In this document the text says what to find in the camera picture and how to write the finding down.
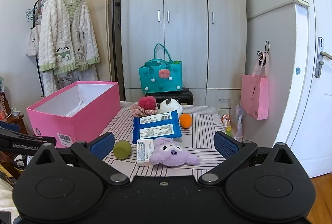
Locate red fluffy ball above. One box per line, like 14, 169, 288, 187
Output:
138, 96, 157, 111

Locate yellow cloth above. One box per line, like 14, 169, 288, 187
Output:
0, 164, 14, 181

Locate dark wooden side table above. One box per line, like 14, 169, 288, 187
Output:
0, 112, 28, 137

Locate orange plush toy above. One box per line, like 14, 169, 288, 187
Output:
179, 113, 193, 129

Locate green wire hangers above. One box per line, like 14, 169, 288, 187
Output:
25, 7, 37, 22

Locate pink floral cloth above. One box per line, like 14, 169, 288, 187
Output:
130, 104, 159, 118

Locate teal felt handbag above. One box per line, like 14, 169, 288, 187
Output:
138, 43, 183, 93

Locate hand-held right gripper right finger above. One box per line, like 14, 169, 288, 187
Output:
198, 131, 306, 186

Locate metal door handle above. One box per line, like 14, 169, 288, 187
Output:
314, 37, 332, 79

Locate canvas tote bag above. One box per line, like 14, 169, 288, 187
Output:
25, 0, 43, 57

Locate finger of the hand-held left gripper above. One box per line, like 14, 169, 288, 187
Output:
0, 122, 21, 134

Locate blue wet wipes packet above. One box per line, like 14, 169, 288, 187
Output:
132, 109, 182, 144

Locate white tissue packet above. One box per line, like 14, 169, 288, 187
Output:
137, 138, 155, 167

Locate green ball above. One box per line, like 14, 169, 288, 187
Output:
113, 140, 132, 160

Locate panda plush toy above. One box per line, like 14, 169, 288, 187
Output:
156, 99, 183, 115

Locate white green fleece jacket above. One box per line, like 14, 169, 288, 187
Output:
38, 0, 100, 75

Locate pink cardboard box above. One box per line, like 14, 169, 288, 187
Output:
26, 81, 121, 148

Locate black clothes rack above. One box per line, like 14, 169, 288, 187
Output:
33, 0, 120, 97

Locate white fleece pants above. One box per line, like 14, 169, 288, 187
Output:
41, 67, 99, 97

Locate white printed paper sheet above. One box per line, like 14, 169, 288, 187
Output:
62, 100, 84, 117

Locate white door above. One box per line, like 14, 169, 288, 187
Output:
275, 0, 332, 178

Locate striped tablecloth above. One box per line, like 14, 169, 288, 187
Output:
99, 101, 229, 180

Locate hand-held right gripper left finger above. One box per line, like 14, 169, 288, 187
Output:
28, 132, 131, 187

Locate clear plastic bag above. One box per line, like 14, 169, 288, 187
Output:
234, 103, 244, 142

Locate black white striped ribbon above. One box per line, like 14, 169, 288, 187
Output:
257, 51, 267, 67

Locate pink gift bag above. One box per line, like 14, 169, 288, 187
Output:
241, 51, 269, 121

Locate purple plush toy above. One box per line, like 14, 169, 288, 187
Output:
149, 137, 200, 168

